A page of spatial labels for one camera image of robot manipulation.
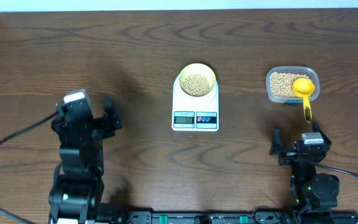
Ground yellow measuring scoop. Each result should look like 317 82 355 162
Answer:
292 78 315 123

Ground soybeans in yellow bowl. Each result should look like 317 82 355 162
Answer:
180 74 211 97

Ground pile of soybeans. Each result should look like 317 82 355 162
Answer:
269 72 310 98

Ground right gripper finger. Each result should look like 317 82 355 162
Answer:
312 121 331 146
271 124 282 150

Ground yellow bowl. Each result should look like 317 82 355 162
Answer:
179 63 217 95

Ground white digital kitchen scale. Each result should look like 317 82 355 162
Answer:
171 75 219 132

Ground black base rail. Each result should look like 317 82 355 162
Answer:
94 204 358 224

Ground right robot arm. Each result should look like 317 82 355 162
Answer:
269 122 340 224

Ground clear plastic container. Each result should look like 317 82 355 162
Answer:
265 66 320 103

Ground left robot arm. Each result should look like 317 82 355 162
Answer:
48 96 122 223

